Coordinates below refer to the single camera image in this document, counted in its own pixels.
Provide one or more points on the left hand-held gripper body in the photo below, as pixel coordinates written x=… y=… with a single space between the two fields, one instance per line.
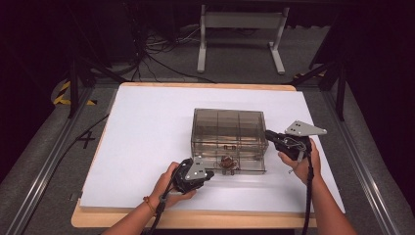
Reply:
x=195 y=171

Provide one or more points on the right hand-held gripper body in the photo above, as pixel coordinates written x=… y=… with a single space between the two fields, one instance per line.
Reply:
x=301 y=129

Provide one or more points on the clear grey drawer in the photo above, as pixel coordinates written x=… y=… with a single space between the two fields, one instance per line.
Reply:
x=251 y=164

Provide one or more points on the clear grey drawer box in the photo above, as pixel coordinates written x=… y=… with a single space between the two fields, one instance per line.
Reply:
x=228 y=127

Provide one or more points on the person's left hand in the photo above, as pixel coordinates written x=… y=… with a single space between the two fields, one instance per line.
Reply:
x=163 y=189

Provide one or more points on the person's right hand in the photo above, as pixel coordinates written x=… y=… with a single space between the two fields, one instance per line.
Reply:
x=301 y=170

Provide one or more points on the black metal stand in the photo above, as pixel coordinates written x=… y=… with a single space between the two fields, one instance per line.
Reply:
x=341 y=94
x=74 y=88

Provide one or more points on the white table cover board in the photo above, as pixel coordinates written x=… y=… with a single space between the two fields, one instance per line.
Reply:
x=147 y=137

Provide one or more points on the black tape floor mark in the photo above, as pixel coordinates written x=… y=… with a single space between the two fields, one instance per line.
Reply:
x=86 y=139

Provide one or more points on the yellow black hazard tape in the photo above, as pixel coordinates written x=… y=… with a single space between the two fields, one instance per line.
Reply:
x=62 y=96

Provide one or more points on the aluminium floor rail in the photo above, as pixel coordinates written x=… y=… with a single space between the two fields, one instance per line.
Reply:
x=359 y=156
x=49 y=163

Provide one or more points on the white metal desk frame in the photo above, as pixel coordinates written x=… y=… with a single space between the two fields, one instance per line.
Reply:
x=241 y=20

